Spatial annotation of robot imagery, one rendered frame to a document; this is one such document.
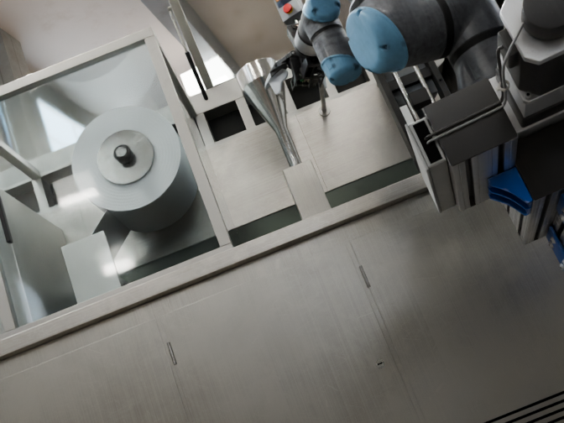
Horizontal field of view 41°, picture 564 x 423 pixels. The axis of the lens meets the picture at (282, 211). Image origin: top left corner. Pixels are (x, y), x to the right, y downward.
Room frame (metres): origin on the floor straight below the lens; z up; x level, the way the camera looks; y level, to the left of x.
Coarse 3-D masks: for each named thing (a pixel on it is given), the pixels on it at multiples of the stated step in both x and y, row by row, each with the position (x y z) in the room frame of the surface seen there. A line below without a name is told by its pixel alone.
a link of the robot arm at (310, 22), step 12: (312, 0) 1.37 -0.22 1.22; (324, 0) 1.37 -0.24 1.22; (336, 0) 1.38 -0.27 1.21; (312, 12) 1.37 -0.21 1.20; (324, 12) 1.37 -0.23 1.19; (336, 12) 1.38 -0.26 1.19; (300, 24) 1.43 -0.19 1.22; (312, 24) 1.40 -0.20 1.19; (324, 24) 1.39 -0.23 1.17; (300, 36) 1.46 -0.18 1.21
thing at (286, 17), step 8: (280, 0) 2.04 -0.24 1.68; (288, 0) 2.04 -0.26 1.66; (296, 0) 2.03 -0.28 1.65; (280, 8) 2.05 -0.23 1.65; (288, 8) 2.02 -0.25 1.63; (296, 8) 2.03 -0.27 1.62; (280, 16) 2.05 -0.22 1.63; (288, 16) 2.04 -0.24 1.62; (296, 16) 2.05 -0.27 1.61; (288, 24) 2.08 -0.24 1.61
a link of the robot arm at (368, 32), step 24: (360, 0) 1.13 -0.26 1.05; (384, 0) 1.11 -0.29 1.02; (408, 0) 1.12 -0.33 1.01; (432, 0) 1.13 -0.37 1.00; (360, 24) 1.13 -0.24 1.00; (384, 24) 1.10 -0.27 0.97; (408, 24) 1.12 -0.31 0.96; (432, 24) 1.13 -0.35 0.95; (360, 48) 1.17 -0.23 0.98; (384, 48) 1.13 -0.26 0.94; (408, 48) 1.14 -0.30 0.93; (432, 48) 1.16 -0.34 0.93; (384, 72) 1.18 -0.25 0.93
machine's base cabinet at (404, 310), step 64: (320, 256) 1.76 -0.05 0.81; (384, 256) 1.76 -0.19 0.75; (448, 256) 1.76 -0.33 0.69; (512, 256) 1.76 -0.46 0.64; (128, 320) 1.76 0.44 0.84; (192, 320) 1.76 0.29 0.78; (256, 320) 1.76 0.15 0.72; (320, 320) 1.76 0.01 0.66; (384, 320) 1.76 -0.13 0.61; (448, 320) 1.76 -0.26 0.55; (512, 320) 1.76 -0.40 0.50; (0, 384) 1.76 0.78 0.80; (64, 384) 1.76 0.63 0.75; (128, 384) 1.76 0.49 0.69; (192, 384) 1.76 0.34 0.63; (256, 384) 1.76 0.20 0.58; (320, 384) 1.76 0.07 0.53; (384, 384) 1.76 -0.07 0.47; (448, 384) 1.76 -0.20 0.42; (512, 384) 1.76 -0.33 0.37
